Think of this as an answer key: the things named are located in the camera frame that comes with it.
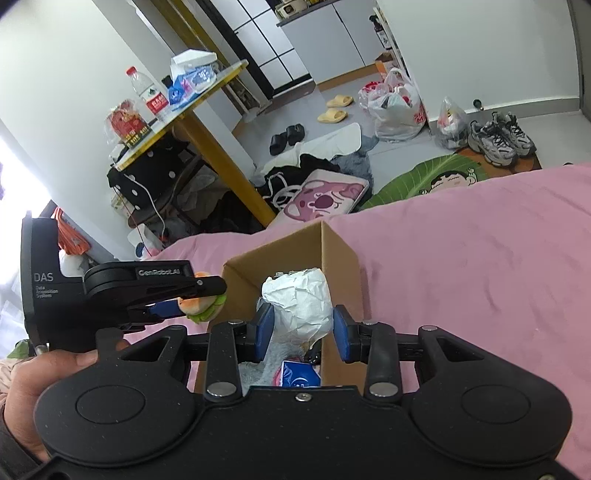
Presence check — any hamburger plush toy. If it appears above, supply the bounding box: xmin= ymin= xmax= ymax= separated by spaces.
xmin=177 ymin=294 xmax=226 ymax=323

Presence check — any blue Vinda tissue pack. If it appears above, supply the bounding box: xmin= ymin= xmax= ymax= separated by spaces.
xmin=279 ymin=360 xmax=322 ymax=388

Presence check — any white paper ball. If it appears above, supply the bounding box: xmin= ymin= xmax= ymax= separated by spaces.
xmin=262 ymin=268 xmax=334 ymax=345

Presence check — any person's left hand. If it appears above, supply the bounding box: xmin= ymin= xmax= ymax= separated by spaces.
xmin=2 ymin=338 xmax=130 ymax=462

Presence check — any dark side chair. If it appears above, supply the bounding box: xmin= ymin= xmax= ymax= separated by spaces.
xmin=115 ymin=154 xmax=217 ymax=230

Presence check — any brown cardboard box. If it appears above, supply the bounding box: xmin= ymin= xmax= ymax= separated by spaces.
xmin=195 ymin=222 xmax=367 ymax=389

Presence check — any black polka dot bag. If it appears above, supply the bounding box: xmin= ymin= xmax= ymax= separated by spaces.
xmin=107 ymin=133 xmax=205 ymax=211

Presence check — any black clothes pile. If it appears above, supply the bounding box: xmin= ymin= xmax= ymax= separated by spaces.
xmin=256 ymin=154 xmax=341 ymax=212

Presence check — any pink bear tote bag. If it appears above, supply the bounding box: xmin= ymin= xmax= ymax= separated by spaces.
xmin=262 ymin=169 xmax=370 ymax=225

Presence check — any pink bed sheet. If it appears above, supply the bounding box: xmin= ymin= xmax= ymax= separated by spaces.
xmin=124 ymin=162 xmax=591 ymax=471

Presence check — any left black slipper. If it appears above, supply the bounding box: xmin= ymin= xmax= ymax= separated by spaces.
xmin=269 ymin=132 xmax=288 ymax=156

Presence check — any black slipper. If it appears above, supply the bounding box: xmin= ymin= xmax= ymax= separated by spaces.
xmin=286 ymin=124 xmax=305 ymax=146
xmin=269 ymin=132 xmax=288 ymax=156

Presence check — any round table with yellow leg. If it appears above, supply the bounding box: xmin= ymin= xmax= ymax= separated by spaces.
xmin=115 ymin=60 xmax=276 ymax=226

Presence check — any red snack bag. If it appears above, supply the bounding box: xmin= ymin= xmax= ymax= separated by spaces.
xmin=105 ymin=99 xmax=151 ymax=148

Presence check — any right black slipper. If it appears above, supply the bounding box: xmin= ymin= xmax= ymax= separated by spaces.
xmin=286 ymin=124 xmax=305 ymax=146

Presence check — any clear plastic water bottle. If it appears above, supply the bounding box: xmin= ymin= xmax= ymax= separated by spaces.
xmin=126 ymin=66 xmax=169 ymax=121

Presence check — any green leaf cartoon rug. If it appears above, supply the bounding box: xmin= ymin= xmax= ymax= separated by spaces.
xmin=360 ymin=148 xmax=542 ymax=210

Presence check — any white floor mat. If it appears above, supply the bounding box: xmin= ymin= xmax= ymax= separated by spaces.
xmin=250 ymin=123 xmax=362 ymax=187

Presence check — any left yellow slipper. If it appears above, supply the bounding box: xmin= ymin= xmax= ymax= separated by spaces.
xmin=318 ymin=108 xmax=348 ymax=124

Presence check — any yellow slipper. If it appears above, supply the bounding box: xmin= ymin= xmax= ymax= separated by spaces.
xmin=318 ymin=108 xmax=348 ymax=124
xmin=327 ymin=94 xmax=355 ymax=109

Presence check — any blue white tissue bag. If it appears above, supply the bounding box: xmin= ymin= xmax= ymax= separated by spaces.
xmin=162 ymin=49 xmax=217 ymax=110

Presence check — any small clear trash bag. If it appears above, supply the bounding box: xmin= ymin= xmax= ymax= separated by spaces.
xmin=435 ymin=97 xmax=469 ymax=150

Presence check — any right yellow slipper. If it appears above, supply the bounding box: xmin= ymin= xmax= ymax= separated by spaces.
xmin=327 ymin=94 xmax=355 ymax=109

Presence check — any large white plastic bag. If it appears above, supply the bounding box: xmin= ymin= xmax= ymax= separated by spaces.
xmin=358 ymin=68 xmax=427 ymax=142

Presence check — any grey sneaker left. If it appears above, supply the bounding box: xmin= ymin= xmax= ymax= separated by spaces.
xmin=468 ymin=120 xmax=518 ymax=168

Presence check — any grey sneaker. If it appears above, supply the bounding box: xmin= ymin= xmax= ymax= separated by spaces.
xmin=492 ymin=111 xmax=537 ymax=158
xmin=468 ymin=120 xmax=518 ymax=168

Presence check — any grey sneaker right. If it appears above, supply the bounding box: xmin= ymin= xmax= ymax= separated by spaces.
xmin=492 ymin=111 xmax=537 ymax=158

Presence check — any white kitchen cabinet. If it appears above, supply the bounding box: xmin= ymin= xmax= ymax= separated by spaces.
xmin=279 ymin=0 xmax=386 ymax=85

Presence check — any black spray bottle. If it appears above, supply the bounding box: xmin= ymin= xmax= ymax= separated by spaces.
xmin=369 ymin=14 xmax=391 ymax=50

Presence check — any white charging cable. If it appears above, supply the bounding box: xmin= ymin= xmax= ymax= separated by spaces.
xmin=110 ymin=158 xmax=170 ymax=245

